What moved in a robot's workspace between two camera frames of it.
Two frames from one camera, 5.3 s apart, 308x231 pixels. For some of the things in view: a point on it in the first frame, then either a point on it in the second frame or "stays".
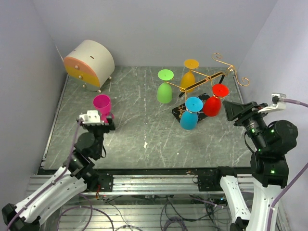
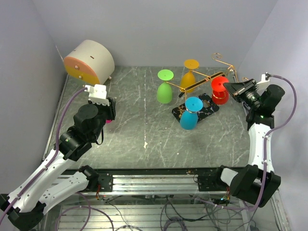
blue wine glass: [189, 119] stays
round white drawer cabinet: [91, 63] stays
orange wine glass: [188, 78] stays
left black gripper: [110, 126] -> [110, 109]
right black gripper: [233, 109] -> [236, 88]
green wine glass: [164, 92] stays
